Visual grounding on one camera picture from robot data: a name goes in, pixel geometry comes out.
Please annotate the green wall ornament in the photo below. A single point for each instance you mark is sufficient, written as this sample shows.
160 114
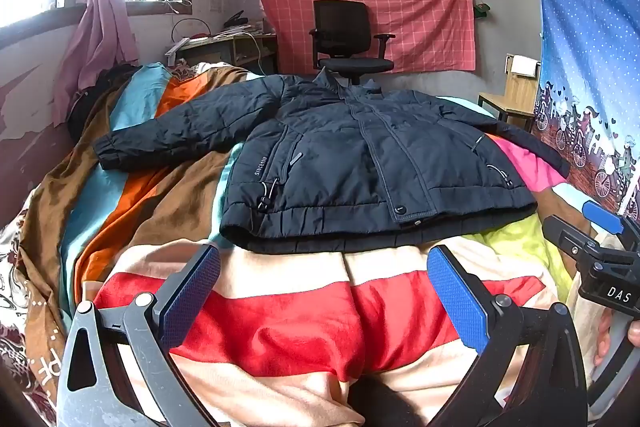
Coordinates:
481 10

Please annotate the dark clothing pile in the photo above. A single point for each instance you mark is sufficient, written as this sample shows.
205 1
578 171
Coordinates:
95 92

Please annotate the wooden desk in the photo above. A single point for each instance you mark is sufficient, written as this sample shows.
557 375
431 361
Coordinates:
225 49

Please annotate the blue printed curtain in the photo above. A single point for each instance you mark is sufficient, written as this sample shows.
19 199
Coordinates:
585 57

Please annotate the wooden chair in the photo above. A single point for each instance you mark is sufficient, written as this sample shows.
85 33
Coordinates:
515 97

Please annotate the pink hanging curtain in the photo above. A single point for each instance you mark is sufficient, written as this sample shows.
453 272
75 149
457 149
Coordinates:
100 42

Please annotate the colourful striped blanket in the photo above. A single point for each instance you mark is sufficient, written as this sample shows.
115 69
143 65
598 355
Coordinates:
275 322

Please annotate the person's right hand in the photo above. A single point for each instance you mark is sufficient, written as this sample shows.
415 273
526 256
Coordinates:
603 337

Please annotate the dark navy padded jacket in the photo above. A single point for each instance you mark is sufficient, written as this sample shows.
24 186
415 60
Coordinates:
350 157

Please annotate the black office chair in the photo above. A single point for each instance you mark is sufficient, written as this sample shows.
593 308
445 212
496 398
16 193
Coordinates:
345 37

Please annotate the white paper sheet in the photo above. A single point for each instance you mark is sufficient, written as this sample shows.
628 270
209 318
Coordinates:
522 66

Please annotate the pink checked wall cloth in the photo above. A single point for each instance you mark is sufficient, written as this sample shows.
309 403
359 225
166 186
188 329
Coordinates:
425 17

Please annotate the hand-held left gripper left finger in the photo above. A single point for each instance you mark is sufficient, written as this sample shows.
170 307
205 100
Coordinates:
192 292

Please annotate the patterned maroon white bed sheet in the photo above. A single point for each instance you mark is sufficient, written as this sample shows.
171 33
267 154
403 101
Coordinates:
20 307

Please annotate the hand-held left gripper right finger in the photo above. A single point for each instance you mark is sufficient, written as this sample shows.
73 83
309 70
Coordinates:
457 297

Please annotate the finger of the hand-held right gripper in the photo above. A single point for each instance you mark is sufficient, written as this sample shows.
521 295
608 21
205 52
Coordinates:
600 214
562 232

